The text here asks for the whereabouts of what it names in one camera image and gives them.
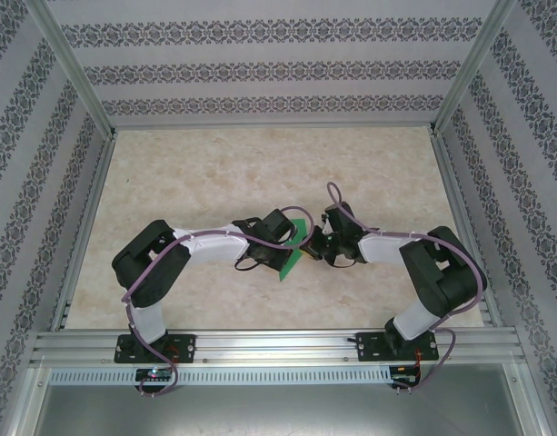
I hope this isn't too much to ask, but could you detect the slotted grey cable duct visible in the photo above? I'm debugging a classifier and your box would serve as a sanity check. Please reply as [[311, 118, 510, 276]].
[[48, 366, 393, 386]]

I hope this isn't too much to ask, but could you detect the aluminium frame post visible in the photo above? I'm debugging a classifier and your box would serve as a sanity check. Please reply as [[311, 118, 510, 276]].
[[430, 0, 520, 137], [25, 0, 119, 137]]

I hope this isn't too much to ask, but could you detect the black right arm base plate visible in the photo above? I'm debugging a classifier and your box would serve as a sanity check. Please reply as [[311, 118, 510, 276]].
[[355, 331, 441, 363]]

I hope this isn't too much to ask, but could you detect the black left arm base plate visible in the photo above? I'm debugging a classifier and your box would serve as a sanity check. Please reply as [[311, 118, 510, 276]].
[[114, 333, 197, 364]]

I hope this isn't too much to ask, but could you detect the aluminium table side rail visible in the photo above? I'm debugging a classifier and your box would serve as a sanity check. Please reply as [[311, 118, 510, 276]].
[[50, 131, 119, 332], [430, 129, 505, 329]]

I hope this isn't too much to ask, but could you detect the aluminium mounting rail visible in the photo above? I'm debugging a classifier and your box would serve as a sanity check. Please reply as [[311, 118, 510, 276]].
[[30, 329, 527, 365]]

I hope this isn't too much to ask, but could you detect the aluminium frame leg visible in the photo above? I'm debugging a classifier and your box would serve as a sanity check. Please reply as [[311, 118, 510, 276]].
[[503, 362, 556, 436], [3, 362, 51, 436]]

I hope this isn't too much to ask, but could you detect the grey metal sheet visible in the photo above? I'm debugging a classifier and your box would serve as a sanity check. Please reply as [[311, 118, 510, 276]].
[[32, 384, 547, 436]]

